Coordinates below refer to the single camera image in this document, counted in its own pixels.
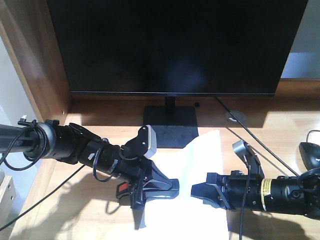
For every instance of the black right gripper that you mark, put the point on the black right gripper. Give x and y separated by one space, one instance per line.
233 188

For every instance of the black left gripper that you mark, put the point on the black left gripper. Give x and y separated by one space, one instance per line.
128 163

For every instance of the black stapler orange button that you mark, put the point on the black stapler orange button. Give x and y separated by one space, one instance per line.
124 189

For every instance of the white paper sheets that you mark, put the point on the white paper sheets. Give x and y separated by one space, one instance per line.
191 215

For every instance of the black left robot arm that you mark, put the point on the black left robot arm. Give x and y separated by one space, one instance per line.
72 144

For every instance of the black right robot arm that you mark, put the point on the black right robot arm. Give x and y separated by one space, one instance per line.
292 195

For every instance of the wooden computer desk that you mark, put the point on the wooden computer desk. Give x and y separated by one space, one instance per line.
77 211

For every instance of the black computer mouse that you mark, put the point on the black computer mouse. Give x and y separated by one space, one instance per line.
310 154

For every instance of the black computer monitor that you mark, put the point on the black computer monitor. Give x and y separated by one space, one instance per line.
171 48

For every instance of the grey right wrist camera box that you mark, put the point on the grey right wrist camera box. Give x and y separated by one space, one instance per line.
245 152

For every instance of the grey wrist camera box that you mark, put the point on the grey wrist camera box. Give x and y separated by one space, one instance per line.
150 144
245 152

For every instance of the grey desk cable grommet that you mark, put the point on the grey desk cable grommet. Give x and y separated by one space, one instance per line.
235 116

